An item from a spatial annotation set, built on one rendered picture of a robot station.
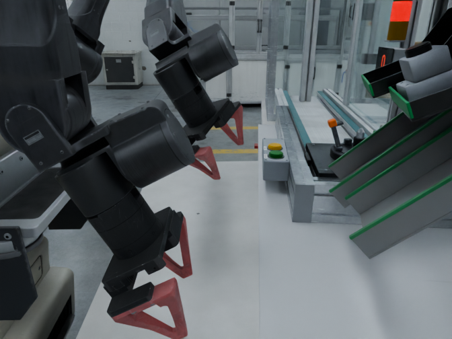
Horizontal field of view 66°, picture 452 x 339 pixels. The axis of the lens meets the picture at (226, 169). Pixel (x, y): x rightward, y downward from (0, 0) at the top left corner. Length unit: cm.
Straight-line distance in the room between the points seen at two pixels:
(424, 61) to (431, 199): 17
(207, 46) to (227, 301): 41
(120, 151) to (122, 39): 878
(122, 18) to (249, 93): 408
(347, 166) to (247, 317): 37
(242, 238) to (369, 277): 27
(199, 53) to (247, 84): 563
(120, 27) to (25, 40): 878
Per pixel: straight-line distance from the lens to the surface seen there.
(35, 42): 32
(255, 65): 614
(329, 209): 85
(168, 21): 60
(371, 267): 75
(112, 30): 914
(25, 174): 70
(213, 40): 54
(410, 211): 51
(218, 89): 614
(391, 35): 114
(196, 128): 57
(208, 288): 65
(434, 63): 51
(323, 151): 102
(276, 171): 95
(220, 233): 80
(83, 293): 207
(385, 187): 63
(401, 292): 71
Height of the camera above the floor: 129
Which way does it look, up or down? 22 degrees down
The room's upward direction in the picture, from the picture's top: straight up
